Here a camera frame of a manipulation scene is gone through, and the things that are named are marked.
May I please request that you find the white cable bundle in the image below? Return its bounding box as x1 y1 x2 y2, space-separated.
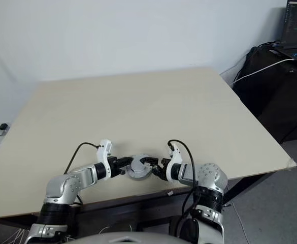
0 220 30 244

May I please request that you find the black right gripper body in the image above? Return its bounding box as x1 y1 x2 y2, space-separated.
156 157 171 176

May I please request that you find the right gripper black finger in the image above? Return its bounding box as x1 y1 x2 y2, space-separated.
140 157 161 166
152 168 168 182

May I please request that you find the white laptop cable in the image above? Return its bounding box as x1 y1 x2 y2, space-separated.
233 58 295 86

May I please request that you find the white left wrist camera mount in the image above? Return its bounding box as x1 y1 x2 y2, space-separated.
95 139 113 179

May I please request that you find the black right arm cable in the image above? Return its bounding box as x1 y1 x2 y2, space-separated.
167 139 200 239

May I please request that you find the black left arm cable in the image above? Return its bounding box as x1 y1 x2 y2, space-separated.
63 142 101 205

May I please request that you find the thin white floor cable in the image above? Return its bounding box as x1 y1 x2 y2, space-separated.
233 203 248 244

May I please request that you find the black cabinet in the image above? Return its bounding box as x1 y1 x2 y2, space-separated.
232 45 297 144

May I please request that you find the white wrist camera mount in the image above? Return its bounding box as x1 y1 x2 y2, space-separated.
95 139 113 179
164 144 185 182

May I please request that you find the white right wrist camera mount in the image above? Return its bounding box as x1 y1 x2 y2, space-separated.
164 144 185 182

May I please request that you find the silver robot torso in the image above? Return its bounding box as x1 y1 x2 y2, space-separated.
74 230 184 244

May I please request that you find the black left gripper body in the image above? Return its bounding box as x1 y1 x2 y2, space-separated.
107 156 125 178

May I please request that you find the black table frame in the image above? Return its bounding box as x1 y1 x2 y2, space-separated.
0 172 295 229

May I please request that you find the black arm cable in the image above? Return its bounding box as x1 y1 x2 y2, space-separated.
167 139 200 239
63 142 101 205

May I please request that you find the grey motor housing with stator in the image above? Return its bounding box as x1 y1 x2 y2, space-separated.
126 166 154 181

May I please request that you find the black laptop cable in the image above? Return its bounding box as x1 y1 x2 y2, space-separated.
257 41 282 50

